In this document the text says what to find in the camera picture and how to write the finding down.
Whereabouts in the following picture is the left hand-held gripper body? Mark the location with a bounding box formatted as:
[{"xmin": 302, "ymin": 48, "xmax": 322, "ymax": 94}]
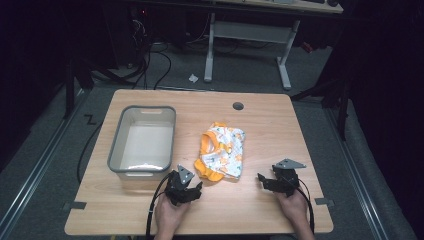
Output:
[{"xmin": 164, "ymin": 164, "xmax": 198, "ymax": 206}]

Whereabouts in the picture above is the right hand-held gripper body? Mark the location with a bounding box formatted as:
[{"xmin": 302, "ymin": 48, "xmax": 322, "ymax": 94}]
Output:
[{"xmin": 270, "ymin": 158, "xmax": 307, "ymax": 198}]

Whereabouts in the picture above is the orange and white baby garment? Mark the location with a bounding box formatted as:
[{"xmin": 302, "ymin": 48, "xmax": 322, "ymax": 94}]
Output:
[{"xmin": 193, "ymin": 121, "xmax": 247, "ymax": 183}]

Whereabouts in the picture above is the white plastic bin grey rim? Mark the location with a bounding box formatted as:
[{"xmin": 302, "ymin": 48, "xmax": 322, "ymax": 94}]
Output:
[{"xmin": 106, "ymin": 105, "xmax": 177, "ymax": 183}]

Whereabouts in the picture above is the person's left hand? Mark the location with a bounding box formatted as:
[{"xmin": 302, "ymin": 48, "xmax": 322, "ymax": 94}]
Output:
[{"xmin": 154, "ymin": 192, "xmax": 192, "ymax": 240}]

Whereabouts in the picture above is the person's right hand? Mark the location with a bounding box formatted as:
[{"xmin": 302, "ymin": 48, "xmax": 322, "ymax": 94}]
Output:
[{"xmin": 274, "ymin": 188, "xmax": 310, "ymax": 231}]

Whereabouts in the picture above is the black metal stand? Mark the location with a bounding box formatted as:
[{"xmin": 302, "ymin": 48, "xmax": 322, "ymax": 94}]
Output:
[
  {"xmin": 62, "ymin": 58, "xmax": 96, "ymax": 120},
  {"xmin": 289, "ymin": 74, "xmax": 353, "ymax": 142}
]

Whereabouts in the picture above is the white-legged wooden desk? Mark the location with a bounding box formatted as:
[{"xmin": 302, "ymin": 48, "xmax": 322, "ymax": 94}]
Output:
[{"xmin": 126, "ymin": 0, "xmax": 345, "ymax": 91}]

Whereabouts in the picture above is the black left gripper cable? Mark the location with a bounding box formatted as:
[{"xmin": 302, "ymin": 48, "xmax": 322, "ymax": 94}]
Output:
[{"xmin": 145, "ymin": 172, "xmax": 173, "ymax": 240}]

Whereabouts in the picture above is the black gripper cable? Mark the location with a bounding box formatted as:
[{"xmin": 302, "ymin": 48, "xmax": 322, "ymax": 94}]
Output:
[
  {"xmin": 295, "ymin": 178, "xmax": 316, "ymax": 235},
  {"xmin": 145, "ymin": 172, "xmax": 173, "ymax": 240}
]

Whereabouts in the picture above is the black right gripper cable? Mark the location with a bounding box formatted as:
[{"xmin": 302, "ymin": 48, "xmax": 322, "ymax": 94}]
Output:
[{"xmin": 295, "ymin": 178, "xmax": 316, "ymax": 235}]

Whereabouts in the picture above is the grey table edge bracket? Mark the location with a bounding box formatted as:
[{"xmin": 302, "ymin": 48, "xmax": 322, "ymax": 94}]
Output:
[
  {"xmin": 62, "ymin": 201, "xmax": 88, "ymax": 211},
  {"xmin": 314, "ymin": 197, "xmax": 335, "ymax": 207}
]

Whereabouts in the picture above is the aluminium floor rail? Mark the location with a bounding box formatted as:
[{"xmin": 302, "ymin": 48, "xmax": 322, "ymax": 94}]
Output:
[
  {"xmin": 0, "ymin": 88, "xmax": 90, "ymax": 233},
  {"xmin": 323, "ymin": 106, "xmax": 392, "ymax": 240}
]

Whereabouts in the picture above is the thin black floor cable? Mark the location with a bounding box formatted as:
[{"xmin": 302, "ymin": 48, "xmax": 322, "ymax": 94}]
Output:
[{"xmin": 76, "ymin": 121, "xmax": 105, "ymax": 185}]

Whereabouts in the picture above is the black floor cables bundle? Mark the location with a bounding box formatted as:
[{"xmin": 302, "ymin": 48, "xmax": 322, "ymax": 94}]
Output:
[{"xmin": 109, "ymin": 19, "xmax": 173, "ymax": 91}]

